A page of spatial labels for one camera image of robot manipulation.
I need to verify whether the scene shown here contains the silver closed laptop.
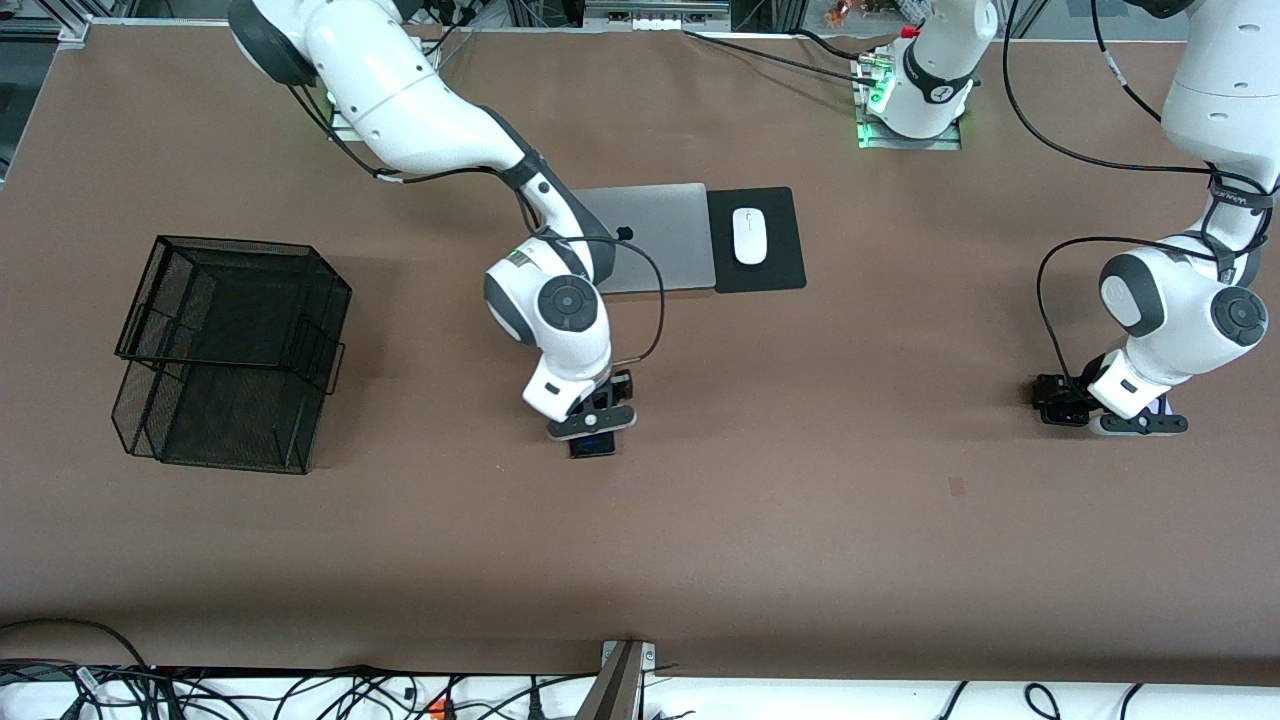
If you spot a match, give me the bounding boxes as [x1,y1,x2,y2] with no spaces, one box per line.
[568,182,717,297]

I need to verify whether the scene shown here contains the white computer mouse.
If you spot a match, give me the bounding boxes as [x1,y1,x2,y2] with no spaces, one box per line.
[732,207,769,266]

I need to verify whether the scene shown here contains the black mouse pad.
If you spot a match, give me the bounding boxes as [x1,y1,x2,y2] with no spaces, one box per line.
[706,186,808,295]

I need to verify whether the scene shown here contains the aluminium corner profile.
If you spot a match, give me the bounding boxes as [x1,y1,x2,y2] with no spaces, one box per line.
[0,15,93,49]

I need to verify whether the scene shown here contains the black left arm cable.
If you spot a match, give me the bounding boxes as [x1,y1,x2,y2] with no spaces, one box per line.
[1002,0,1280,386]

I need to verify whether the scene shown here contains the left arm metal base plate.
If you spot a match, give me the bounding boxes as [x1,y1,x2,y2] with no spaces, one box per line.
[855,50,963,151]

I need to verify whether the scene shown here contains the grey aluminium post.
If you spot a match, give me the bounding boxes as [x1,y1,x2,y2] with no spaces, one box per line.
[575,640,658,720]

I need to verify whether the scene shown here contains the black wire mesh tray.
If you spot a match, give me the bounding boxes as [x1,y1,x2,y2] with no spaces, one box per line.
[112,235,353,476]

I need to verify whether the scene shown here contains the long black table cable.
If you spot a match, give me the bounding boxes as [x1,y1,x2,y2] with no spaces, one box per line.
[683,30,881,86]

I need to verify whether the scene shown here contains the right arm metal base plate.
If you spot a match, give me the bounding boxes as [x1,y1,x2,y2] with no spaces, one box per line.
[328,95,373,142]

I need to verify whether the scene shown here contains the short black table cable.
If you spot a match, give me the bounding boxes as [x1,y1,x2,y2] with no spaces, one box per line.
[795,28,876,61]

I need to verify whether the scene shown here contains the tangled black floor cables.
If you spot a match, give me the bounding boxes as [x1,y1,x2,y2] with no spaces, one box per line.
[0,660,601,720]

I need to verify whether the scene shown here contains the black looped floor cable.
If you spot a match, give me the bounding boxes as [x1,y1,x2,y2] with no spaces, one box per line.
[0,618,153,673]

